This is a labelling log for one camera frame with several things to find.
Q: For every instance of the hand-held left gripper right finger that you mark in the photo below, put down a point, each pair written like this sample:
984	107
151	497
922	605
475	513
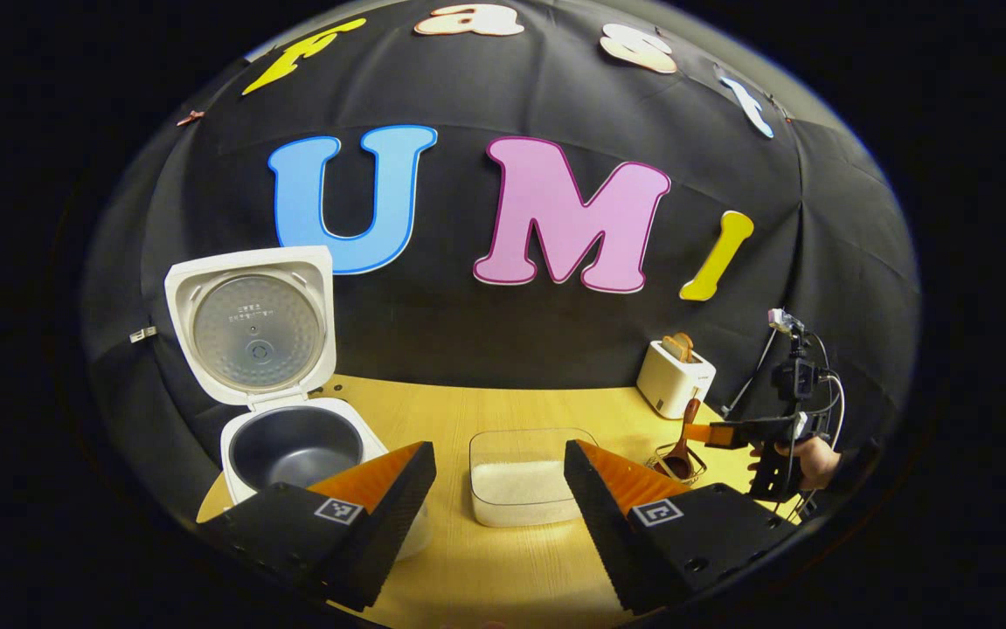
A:
603	524

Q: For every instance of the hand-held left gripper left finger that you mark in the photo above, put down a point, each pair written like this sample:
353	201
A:
389	515

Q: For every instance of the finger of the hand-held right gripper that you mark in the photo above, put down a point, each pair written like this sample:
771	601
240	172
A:
747	432

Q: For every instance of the brown wooden spoon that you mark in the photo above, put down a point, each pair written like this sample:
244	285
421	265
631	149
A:
684	445

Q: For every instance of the white rice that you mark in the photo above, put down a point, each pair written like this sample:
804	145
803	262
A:
516	489

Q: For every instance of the white rice cooker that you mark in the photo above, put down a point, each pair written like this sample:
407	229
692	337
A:
293	445

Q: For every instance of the black stand pole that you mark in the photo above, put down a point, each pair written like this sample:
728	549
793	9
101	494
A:
747	384

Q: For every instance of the white toaster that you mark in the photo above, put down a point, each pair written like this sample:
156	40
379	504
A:
669	384

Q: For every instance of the toast slice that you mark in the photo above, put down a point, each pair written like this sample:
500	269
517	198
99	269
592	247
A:
671	349
686	345

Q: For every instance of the clear plastic container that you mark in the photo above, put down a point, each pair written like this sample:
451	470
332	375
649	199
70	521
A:
489	445

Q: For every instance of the black backdrop cloth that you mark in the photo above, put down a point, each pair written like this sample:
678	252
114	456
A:
502	332

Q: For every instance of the white cloth clip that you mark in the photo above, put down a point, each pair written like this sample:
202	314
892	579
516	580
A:
142	334

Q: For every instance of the red cloth clip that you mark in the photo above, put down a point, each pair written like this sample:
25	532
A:
190	117

